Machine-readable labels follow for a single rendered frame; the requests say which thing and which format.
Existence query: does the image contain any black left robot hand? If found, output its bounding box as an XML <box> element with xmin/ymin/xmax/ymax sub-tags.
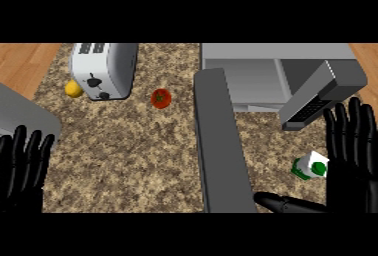
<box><xmin>0</xmin><ymin>124</ymin><xmax>56</xmax><ymax>214</ymax></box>

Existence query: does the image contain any grey flat appliance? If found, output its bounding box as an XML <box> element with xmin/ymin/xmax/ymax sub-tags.
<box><xmin>0</xmin><ymin>83</ymin><xmax>64</xmax><ymax>144</ymax></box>

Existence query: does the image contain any white and green milk carton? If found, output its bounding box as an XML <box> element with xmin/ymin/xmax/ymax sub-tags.
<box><xmin>290</xmin><ymin>150</ymin><xmax>331</xmax><ymax>181</ymax></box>

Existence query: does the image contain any silver toaster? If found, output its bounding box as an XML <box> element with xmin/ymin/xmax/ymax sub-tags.
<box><xmin>68</xmin><ymin>43</ymin><xmax>141</xmax><ymax>102</ymax></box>

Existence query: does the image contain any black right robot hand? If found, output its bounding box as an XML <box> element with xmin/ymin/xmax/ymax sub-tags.
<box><xmin>253</xmin><ymin>96</ymin><xmax>378</xmax><ymax>214</ymax></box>

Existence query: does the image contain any grey microwave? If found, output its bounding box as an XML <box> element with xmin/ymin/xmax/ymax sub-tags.
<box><xmin>200</xmin><ymin>43</ymin><xmax>370</xmax><ymax>132</ymax></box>

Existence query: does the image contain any yellow lemon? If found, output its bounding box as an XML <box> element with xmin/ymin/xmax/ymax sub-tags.
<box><xmin>64</xmin><ymin>79</ymin><xmax>86</xmax><ymax>99</ymax></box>

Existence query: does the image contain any dark grey microwave door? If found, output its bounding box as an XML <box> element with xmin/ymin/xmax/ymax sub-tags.
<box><xmin>192</xmin><ymin>67</ymin><xmax>260</xmax><ymax>214</ymax></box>

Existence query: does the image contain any red tomato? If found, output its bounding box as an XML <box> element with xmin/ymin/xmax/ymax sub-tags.
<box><xmin>151</xmin><ymin>88</ymin><xmax>173</xmax><ymax>110</ymax></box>

